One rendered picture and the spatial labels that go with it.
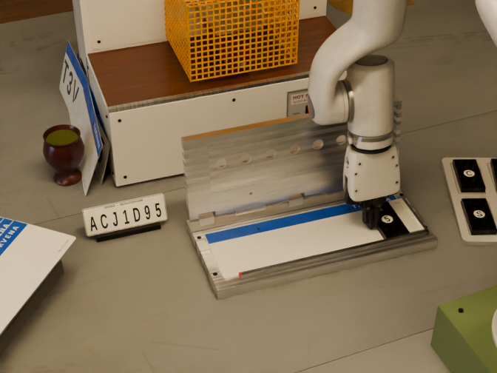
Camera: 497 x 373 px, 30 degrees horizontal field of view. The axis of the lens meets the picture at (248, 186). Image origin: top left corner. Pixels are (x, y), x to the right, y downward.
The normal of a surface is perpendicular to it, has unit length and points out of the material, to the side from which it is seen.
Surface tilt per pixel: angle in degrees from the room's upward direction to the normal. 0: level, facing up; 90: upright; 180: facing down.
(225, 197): 83
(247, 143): 83
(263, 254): 0
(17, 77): 0
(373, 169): 84
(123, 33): 90
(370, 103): 78
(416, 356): 0
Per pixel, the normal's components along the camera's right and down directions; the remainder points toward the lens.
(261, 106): 0.32, 0.59
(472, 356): -0.92, 0.23
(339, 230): 0.00, -0.78
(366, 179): 0.32, 0.41
